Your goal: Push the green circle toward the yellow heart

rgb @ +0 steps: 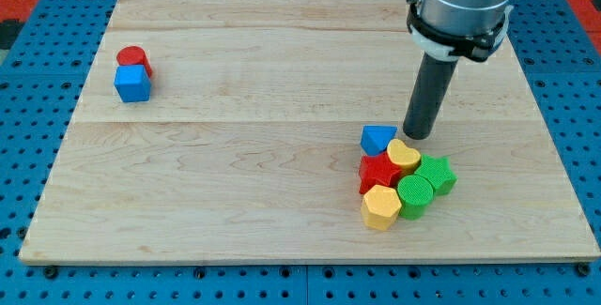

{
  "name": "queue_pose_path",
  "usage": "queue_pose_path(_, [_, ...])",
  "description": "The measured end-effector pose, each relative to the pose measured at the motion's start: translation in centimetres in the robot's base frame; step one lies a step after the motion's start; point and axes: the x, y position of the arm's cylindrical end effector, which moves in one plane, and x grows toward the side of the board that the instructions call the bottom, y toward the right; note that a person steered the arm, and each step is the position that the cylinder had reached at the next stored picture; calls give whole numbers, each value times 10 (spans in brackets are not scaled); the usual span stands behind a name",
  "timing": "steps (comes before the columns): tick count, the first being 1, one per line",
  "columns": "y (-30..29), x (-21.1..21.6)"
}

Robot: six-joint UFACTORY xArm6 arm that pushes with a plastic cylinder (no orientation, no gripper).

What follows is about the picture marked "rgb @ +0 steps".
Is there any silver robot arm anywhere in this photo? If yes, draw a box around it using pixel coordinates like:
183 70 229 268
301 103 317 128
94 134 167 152
406 0 513 62

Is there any yellow heart block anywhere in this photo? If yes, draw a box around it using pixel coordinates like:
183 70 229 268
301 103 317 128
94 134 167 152
386 139 422 175

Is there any green circle block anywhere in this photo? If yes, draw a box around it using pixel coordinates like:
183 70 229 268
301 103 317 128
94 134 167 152
397 175 434 220

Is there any blue triangle block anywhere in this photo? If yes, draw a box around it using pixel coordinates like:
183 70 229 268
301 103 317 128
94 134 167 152
360 125 397 156

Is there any red star block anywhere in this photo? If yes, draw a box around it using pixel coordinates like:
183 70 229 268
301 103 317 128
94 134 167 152
359 152 403 194

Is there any wooden board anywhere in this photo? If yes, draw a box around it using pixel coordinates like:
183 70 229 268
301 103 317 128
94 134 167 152
20 0 600 266

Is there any yellow hexagon block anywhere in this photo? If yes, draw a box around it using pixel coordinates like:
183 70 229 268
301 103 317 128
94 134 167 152
361 185 402 231

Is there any green star block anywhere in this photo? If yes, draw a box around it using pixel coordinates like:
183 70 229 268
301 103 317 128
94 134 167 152
414 154 457 196

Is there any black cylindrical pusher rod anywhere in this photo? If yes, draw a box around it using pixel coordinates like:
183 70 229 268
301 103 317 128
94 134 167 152
403 53 457 140

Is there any blue cube block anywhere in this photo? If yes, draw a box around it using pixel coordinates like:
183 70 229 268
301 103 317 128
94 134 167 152
114 65 151 103

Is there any red cylinder block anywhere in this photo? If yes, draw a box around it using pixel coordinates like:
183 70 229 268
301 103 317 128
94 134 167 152
116 45 153 77

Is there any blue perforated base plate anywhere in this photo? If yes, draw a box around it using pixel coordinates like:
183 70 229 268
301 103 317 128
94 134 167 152
1 0 600 304

